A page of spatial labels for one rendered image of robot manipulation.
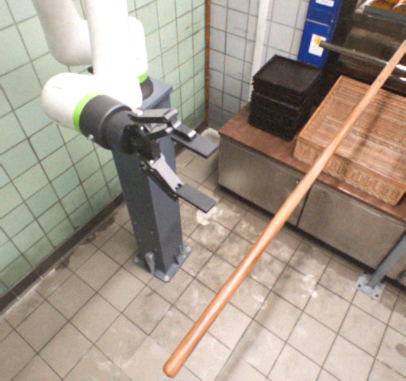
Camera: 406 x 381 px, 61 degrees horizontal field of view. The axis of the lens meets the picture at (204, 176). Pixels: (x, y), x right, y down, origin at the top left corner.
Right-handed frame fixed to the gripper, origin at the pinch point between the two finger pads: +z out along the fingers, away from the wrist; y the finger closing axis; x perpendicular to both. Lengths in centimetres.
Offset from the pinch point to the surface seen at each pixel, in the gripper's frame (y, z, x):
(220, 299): 31.0, 6.9, 4.1
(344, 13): 33, -29, -154
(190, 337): 31.2, 6.7, 13.9
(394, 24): 32, -5, -154
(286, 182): 106, -18, -99
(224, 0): 43, -101, -152
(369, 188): 87, 21, -105
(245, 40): 63, -84, -152
